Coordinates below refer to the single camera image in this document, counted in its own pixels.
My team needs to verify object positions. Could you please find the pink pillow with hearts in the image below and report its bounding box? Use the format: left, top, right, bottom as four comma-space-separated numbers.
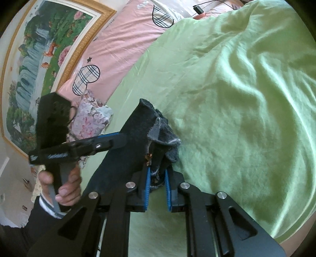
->
55, 0, 245, 104

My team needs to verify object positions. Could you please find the gold framed landscape painting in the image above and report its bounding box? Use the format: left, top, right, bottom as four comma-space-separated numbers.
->
0, 0, 118, 159

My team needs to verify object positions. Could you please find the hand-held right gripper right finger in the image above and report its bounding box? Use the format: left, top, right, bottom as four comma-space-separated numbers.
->
165, 169, 287, 257

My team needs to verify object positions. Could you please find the black cable with adapter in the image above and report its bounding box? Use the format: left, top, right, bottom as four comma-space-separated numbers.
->
193, 0, 231, 15

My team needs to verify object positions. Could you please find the person's left hand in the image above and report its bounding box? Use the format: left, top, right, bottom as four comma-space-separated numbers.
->
39, 166, 82, 207

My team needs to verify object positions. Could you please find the green blanket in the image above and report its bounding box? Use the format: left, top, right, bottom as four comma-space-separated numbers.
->
95, 0, 316, 257

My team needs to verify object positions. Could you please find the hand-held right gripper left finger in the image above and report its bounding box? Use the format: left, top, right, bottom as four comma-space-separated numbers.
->
26, 166, 151, 257

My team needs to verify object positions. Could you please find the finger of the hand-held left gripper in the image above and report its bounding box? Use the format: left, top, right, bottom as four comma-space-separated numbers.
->
95, 132, 127, 155

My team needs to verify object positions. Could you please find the floral pillow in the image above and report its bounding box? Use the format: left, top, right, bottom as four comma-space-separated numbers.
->
65, 89, 114, 168

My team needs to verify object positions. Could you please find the person's left forearm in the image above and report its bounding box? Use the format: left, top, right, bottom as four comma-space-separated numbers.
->
0, 190, 72, 257

